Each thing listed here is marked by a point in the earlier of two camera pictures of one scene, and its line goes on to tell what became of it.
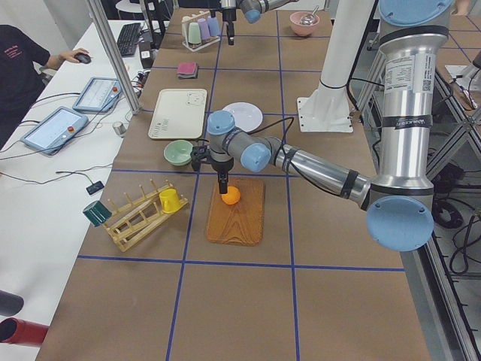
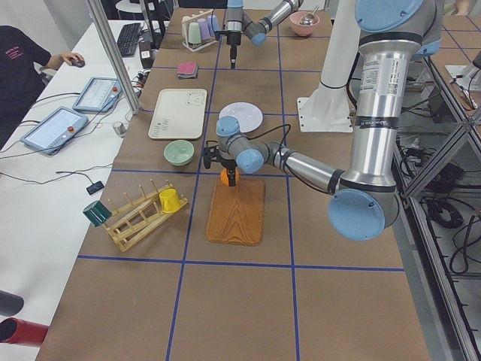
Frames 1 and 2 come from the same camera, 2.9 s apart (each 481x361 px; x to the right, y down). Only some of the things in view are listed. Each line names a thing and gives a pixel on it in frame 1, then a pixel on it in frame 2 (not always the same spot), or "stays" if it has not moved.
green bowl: x=178 y=152 stays
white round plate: x=247 y=116 stays
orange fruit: x=233 y=195 to x=225 y=178
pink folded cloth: x=187 y=68 stays
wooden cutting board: x=242 y=223 stays
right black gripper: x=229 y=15 to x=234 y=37
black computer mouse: x=83 y=58 to x=78 y=64
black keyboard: x=128 y=38 stays
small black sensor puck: x=95 y=187 stays
